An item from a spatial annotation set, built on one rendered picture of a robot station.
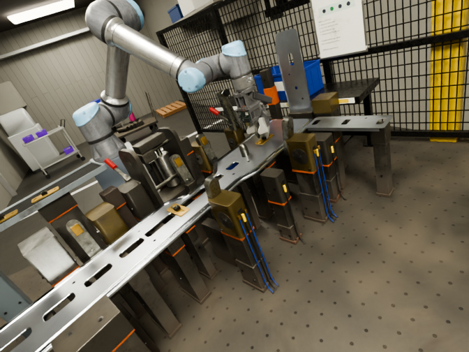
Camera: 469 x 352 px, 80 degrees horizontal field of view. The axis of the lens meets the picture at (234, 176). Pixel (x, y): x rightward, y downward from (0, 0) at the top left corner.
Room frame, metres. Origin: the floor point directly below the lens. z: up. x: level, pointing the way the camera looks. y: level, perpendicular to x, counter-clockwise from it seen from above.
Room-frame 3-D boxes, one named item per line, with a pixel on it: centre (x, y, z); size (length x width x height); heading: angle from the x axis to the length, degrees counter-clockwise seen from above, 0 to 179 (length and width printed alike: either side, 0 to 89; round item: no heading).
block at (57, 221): (0.87, 0.59, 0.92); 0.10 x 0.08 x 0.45; 128
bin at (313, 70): (1.41, -0.42, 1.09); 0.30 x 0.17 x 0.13; 30
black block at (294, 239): (0.77, -0.12, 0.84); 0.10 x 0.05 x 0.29; 38
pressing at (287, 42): (1.19, -0.38, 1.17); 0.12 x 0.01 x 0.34; 38
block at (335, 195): (0.92, -0.35, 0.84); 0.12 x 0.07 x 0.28; 38
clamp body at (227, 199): (0.64, 0.04, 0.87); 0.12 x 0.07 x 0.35; 38
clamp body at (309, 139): (0.83, -0.26, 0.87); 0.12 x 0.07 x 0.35; 38
